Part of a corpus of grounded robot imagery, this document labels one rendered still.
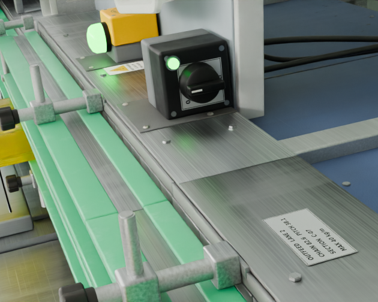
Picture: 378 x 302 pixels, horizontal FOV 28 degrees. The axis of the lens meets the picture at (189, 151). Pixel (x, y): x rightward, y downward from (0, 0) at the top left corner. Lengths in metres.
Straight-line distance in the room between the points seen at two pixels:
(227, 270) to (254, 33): 0.36
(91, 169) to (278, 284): 0.32
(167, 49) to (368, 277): 0.40
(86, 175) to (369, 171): 0.28
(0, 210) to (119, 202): 0.69
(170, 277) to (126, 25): 0.62
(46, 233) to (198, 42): 0.59
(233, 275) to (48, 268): 0.72
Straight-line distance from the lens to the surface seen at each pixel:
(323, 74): 1.03
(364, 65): 1.07
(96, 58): 1.16
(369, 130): 0.79
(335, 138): 0.77
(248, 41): 0.84
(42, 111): 0.95
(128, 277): 0.54
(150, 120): 0.85
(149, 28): 1.11
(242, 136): 0.78
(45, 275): 1.22
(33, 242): 1.32
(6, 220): 1.33
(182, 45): 0.84
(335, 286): 0.52
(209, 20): 0.91
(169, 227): 0.65
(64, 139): 0.89
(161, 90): 0.84
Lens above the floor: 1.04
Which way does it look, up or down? 15 degrees down
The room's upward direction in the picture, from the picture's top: 103 degrees counter-clockwise
